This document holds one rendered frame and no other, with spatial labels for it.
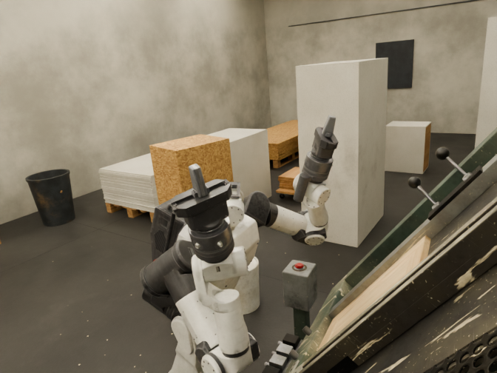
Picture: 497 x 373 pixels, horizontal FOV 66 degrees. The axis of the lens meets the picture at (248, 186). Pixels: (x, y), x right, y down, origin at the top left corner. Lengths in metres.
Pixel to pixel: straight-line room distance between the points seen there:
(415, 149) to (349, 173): 2.70
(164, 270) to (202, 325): 0.17
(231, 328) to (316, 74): 3.00
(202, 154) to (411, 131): 3.96
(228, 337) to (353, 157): 2.89
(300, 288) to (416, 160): 4.79
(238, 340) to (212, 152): 2.24
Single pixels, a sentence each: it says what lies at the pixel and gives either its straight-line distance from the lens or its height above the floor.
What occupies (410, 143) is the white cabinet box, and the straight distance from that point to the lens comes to 6.28.
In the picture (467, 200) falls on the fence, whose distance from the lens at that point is 1.23.
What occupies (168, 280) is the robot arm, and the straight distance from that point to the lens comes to 1.04.
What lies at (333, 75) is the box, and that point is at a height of 1.65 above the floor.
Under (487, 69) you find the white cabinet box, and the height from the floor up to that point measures 1.54.
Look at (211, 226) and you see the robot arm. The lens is 0.76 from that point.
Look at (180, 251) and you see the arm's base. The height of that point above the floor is 1.37.
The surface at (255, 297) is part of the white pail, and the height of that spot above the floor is 0.11.
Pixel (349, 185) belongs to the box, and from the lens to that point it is 3.73.
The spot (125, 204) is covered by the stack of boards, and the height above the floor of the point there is 0.18.
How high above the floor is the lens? 1.82
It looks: 18 degrees down
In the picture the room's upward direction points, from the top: 5 degrees counter-clockwise
